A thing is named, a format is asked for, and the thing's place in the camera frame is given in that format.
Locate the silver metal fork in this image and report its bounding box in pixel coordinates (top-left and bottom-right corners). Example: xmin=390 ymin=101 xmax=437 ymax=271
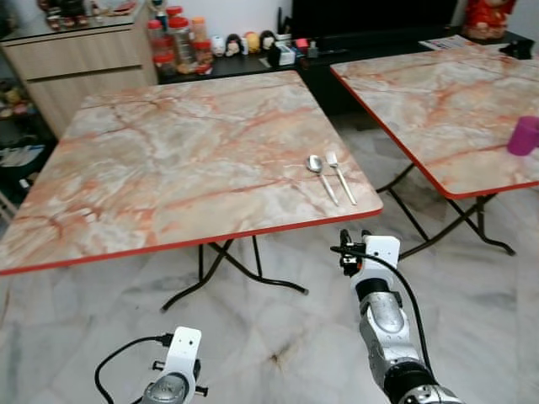
xmin=325 ymin=151 xmax=358 ymax=206

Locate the silver metal spoon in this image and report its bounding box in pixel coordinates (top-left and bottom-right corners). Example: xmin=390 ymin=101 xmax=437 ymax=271
xmin=307 ymin=155 xmax=339 ymax=207

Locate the marble pattern folding table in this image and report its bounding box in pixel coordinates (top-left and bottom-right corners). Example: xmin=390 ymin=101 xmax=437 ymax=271
xmin=0 ymin=70 xmax=384 ymax=312
xmin=330 ymin=44 xmax=539 ymax=257

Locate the purple plastic cup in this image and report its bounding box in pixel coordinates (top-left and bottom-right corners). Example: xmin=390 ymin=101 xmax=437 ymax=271
xmin=507 ymin=116 xmax=539 ymax=157

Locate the black low tv console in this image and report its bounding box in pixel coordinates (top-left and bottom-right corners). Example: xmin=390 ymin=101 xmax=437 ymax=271
xmin=156 ymin=32 xmax=536 ymax=115

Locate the dark small doll figurine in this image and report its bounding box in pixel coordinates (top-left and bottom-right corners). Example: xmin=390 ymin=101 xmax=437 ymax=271
xmin=259 ymin=30 xmax=278 ymax=54

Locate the printed paper leaflet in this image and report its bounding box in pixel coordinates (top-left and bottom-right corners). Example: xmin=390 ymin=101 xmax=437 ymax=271
xmin=419 ymin=35 xmax=473 ymax=52

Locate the black television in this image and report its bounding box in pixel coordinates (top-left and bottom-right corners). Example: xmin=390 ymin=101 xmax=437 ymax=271
xmin=291 ymin=0 xmax=469 ymax=40

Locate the black haired doll figurine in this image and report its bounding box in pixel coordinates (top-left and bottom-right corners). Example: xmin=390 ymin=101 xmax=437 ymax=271
xmin=225 ymin=34 xmax=244 ymax=57

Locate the orange lid plastic jar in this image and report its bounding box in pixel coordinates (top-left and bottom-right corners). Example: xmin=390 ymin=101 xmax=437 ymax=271
xmin=190 ymin=16 xmax=214 ymax=70

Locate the small black box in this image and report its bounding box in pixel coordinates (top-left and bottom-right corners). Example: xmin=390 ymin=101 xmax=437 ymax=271
xmin=499 ymin=38 xmax=536 ymax=61

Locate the tall red lid plastic jar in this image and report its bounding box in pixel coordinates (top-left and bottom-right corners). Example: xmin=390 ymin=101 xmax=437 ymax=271
xmin=167 ymin=7 xmax=197 ymax=73

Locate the red festive figurine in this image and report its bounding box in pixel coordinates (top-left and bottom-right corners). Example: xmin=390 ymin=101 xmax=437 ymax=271
xmin=462 ymin=0 xmax=517 ymax=42

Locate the light wooden cabinet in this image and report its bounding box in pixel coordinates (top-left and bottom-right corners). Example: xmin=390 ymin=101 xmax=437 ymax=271
xmin=0 ymin=8 xmax=157 ymax=138

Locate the cluttered low shelf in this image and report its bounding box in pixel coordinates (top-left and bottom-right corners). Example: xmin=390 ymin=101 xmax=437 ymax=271
xmin=0 ymin=80 xmax=53 ymax=199

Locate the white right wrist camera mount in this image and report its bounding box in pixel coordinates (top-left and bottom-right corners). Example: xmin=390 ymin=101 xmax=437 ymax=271
xmin=362 ymin=236 xmax=402 ymax=284

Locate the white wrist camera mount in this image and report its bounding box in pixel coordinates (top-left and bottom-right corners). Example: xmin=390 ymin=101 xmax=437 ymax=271
xmin=160 ymin=327 xmax=204 ymax=396
xmin=362 ymin=236 xmax=402 ymax=284

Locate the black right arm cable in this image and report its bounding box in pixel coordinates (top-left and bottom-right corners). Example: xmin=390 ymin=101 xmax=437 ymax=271
xmin=330 ymin=244 xmax=435 ymax=376

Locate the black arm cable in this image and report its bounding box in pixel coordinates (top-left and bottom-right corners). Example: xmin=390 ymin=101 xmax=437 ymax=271
xmin=330 ymin=244 xmax=435 ymax=376
xmin=94 ymin=334 xmax=174 ymax=404

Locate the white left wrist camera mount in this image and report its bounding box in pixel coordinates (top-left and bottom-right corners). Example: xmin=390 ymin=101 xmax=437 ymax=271
xmin=160 ymin=327 xmax=204 ymax=396

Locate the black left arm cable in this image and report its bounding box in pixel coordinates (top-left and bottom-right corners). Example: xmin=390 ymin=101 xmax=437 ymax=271
xmin=94 ymin=334 xmax=174 ymax=404

